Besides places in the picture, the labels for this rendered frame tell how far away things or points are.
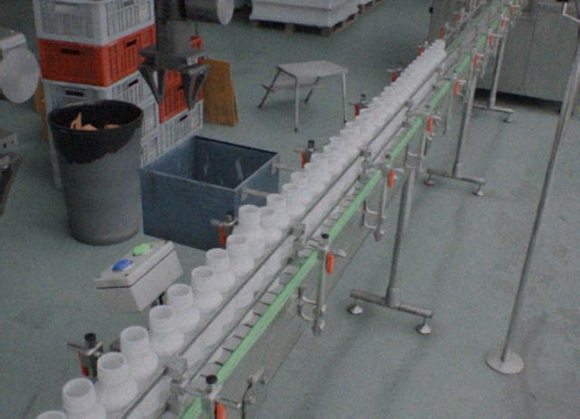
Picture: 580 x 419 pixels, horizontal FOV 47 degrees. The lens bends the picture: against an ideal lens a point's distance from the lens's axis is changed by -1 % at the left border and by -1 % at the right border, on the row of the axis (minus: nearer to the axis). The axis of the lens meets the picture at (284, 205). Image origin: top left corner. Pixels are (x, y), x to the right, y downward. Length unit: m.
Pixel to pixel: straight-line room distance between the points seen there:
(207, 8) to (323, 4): 6.82
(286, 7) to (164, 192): 6.22
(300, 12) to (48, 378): 6.03
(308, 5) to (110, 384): 7.21
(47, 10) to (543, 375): 2.90
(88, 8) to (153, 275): 2.54
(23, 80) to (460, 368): 2.31
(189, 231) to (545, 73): 4.40
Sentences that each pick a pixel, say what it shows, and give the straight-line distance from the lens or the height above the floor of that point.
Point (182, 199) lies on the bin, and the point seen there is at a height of 0.88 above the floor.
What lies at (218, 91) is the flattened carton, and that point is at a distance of 4.90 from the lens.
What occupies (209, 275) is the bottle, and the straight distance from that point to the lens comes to 1.08.
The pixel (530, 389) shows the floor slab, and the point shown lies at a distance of 2.80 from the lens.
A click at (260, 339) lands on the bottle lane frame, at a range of 1.24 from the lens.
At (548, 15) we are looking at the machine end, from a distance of 5.84.
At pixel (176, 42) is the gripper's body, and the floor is 1.48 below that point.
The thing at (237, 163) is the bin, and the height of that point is 0.88.
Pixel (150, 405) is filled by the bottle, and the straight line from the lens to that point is 1.00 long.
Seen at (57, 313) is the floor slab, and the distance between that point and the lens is 3.03.
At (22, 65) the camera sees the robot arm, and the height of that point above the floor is 1.55.
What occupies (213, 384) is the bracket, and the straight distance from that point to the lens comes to 0.95.
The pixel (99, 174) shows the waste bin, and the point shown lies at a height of 0.41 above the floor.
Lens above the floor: 1.74
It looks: 27 degrees down
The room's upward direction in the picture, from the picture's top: 3 degrees clockwise
